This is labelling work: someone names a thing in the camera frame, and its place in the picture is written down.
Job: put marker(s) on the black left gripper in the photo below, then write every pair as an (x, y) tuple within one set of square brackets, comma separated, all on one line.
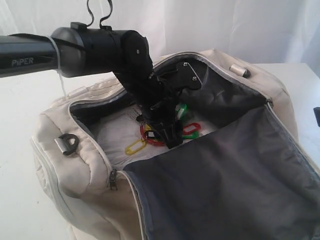
[(157, 103)]

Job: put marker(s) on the cream fabric duffel bag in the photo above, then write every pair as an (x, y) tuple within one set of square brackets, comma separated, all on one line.
[(245, 175)]

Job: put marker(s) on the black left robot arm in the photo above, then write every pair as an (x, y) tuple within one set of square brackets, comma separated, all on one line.
[(78, 51)]

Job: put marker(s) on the clear plastic wrapped package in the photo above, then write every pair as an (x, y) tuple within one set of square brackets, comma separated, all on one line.
[(117, 131)]

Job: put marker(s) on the white curtain backdrop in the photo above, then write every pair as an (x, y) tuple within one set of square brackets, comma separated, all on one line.
[(257, 31)]

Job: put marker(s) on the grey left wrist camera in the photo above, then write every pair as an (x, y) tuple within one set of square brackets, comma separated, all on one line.
[(186, 78)]

